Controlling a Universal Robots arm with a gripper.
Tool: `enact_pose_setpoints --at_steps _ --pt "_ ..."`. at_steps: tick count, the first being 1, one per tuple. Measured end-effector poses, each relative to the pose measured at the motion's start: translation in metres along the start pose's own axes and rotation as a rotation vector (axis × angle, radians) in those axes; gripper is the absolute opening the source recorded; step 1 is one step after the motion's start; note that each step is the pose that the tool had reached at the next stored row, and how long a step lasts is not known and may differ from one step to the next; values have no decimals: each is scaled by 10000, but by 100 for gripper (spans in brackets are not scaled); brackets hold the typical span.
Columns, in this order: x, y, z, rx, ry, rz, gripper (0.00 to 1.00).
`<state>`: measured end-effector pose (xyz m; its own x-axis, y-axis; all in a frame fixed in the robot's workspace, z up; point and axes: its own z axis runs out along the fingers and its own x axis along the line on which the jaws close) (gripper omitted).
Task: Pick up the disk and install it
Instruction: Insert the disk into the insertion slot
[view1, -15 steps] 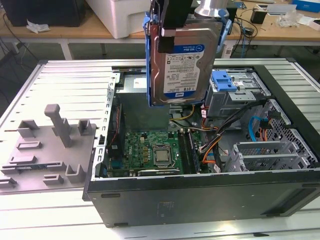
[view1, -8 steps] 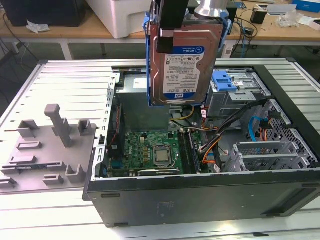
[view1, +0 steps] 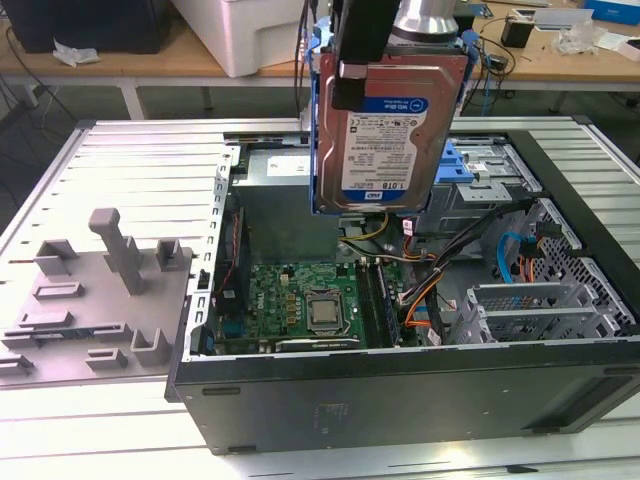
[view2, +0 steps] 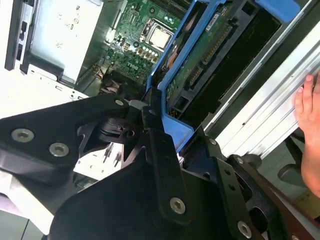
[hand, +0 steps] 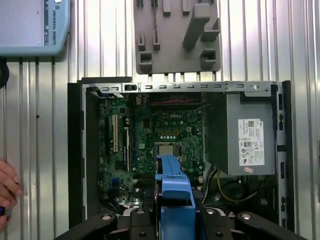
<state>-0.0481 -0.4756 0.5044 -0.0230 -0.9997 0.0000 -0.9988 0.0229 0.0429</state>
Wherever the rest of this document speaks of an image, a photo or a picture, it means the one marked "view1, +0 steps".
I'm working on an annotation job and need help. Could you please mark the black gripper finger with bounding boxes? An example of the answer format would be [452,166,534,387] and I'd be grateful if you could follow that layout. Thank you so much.
[331,0,404,111]

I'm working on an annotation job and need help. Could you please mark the hard disk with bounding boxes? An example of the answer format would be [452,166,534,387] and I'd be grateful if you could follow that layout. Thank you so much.
[305,24,476,217]

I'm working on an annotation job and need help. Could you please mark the blue data wire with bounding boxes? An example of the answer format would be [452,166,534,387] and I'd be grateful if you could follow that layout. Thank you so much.
[494,232,540,285]

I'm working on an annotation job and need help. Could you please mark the disk power wire black plug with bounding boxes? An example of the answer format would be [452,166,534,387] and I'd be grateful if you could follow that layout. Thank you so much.
[517,222,559,285]

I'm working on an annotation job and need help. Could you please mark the large white plastic box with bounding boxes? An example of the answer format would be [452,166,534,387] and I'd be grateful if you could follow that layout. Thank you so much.
[172,0,321,79]

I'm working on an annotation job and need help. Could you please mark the small black cube device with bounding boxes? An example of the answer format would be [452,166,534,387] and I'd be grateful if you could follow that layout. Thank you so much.
[501,14,534,49]

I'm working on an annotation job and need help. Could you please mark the blue plastic bay latch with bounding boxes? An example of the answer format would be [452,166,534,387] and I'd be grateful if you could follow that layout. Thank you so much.
[434,141,474,185]

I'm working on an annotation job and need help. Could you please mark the white flat carton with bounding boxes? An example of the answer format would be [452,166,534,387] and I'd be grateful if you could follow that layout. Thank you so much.
[532,7,594,31]

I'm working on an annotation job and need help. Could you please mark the grey power supply unit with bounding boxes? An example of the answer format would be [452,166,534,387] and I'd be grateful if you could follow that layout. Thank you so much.
[230,147,346,264]

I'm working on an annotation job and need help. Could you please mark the grey metal drive cage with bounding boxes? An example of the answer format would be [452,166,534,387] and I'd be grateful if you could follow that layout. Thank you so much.
[404,139,544,249]

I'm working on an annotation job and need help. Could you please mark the crumpled clear plastic bag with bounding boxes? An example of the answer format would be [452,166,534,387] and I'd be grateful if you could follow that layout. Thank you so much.
[554,24,609,56]

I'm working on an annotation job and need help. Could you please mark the white card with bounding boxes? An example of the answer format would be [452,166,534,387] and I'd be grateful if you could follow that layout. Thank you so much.
[594,30,632,51]

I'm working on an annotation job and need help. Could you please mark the blue carton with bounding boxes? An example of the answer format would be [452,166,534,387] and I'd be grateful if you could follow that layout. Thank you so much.
[583,0,640,26]

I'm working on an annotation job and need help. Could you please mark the black RAM slot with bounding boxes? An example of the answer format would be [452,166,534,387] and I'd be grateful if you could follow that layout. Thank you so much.
[367,260,389,350]
[357,259,379,350]

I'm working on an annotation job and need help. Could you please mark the large black equipment box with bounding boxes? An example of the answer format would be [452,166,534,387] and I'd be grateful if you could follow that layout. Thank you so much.
[7,0,174,55]

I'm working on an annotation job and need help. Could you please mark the green RAM stick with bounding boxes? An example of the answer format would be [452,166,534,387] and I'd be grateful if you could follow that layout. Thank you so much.
[375,261,397,348]

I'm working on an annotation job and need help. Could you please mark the green motherboard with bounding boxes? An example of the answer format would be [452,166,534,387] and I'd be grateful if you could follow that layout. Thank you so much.
[214,259,406,354]

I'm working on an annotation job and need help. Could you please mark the silver CPU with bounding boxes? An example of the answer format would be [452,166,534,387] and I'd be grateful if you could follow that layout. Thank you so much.
[309,298,341,326]

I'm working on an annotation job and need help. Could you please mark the crumpled white tissue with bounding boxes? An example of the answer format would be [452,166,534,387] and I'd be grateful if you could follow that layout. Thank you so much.
[52,39,101,67]

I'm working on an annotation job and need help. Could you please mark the black graphics card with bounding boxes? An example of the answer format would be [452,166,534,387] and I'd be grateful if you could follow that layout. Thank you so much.
[273,337,362,354]

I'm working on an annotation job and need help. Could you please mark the black open PC case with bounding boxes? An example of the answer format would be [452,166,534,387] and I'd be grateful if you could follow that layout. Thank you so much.
[164,115,640,457]

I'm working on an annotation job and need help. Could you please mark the grey plastic parts rack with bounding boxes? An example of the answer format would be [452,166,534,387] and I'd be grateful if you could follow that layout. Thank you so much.
[0,207,196,387]

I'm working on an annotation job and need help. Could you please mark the blue hanging cable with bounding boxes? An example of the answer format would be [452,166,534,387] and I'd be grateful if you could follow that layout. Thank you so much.
[480,69,497,117]

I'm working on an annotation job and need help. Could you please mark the yellow and black power wires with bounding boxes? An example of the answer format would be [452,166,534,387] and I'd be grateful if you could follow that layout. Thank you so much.
[339,213,391,246]

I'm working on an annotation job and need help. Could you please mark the wooden desk white frame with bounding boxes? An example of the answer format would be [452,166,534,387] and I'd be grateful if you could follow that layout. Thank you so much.
[0,0,640,121]

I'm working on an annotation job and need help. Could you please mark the black wire bundle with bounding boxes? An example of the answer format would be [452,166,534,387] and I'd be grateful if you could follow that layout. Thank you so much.
[427,198,541,281]

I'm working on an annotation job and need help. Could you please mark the black sleeved labelled cable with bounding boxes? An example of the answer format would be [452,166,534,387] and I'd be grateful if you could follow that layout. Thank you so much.
[424,272,451,347]

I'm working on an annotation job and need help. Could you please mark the orange flat data wire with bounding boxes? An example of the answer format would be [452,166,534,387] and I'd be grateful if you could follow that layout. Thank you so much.
[399,299,436,330]

